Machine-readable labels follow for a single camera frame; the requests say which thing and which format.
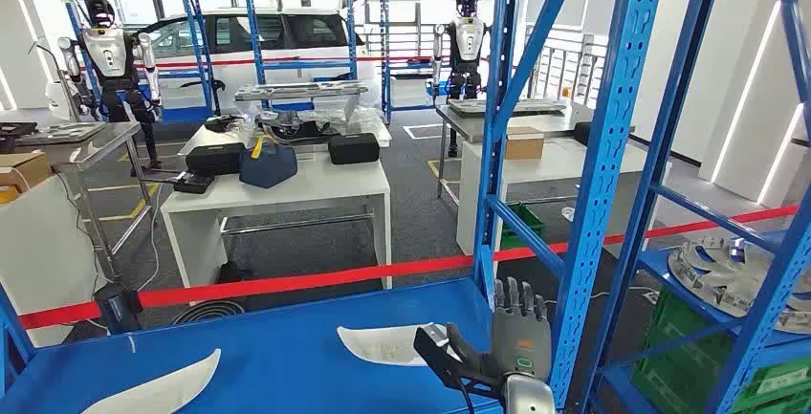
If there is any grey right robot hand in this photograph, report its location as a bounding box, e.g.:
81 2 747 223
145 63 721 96
445 277 554 381

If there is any white curved car part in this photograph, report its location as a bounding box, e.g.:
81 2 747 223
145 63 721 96
337 324 459 369
80 348 222 414

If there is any blue steel shelf rack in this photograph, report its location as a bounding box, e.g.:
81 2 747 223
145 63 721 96
239 0 360 113
0 0 674 414
49 0 221 124
580 0 811 414
379 0 483 125

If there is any green plastic crate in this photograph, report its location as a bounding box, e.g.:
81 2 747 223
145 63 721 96
632 289 811 414
498 203 546 251

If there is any white table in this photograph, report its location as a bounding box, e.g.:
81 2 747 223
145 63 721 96
160 142 394 290
177 120 394 159
455 137 673 257

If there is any cardboard box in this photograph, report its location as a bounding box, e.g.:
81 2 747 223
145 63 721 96
0 149 54 196
503 126 546 161

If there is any round grey metal casting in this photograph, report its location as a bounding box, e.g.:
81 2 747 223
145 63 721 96
668 235 811 335

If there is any steel table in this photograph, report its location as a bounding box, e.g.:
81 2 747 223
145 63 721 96
0 120 155 279
435 103 594 207

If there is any red barrier tape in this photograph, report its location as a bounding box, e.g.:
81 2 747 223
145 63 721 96
17 204 800 331

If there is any clear plastic wrap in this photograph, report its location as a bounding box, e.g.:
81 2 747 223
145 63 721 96
256 106 394 146

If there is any white railing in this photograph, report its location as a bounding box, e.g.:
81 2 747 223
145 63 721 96
525 24 611 110

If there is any black soft bag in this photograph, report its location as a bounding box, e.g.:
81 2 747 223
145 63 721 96
215 262 252 301

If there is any navy blue bag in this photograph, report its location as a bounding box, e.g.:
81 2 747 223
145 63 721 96
238 139 299 189

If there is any silver black humanoid robot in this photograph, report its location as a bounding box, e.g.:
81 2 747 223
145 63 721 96
430 0 493 159
56 0 164 170

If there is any black ribbed round disc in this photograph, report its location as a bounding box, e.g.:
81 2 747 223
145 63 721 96
170 299 247 327

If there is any black remote controller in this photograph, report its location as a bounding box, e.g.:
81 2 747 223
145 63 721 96
172 171 215 196

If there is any white car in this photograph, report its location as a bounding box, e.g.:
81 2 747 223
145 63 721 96
129 0 413 115

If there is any white cabinet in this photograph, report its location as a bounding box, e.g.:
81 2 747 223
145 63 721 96
0 175 108 349

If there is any white floor machine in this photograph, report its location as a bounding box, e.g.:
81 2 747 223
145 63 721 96
45 78 85 122

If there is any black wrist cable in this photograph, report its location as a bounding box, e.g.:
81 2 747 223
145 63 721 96
457 378 477 414

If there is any black cable bundle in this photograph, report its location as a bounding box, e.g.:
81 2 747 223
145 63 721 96
204 115 247 134

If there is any black barrier post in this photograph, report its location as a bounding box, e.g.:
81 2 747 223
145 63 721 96
93 281 144 335

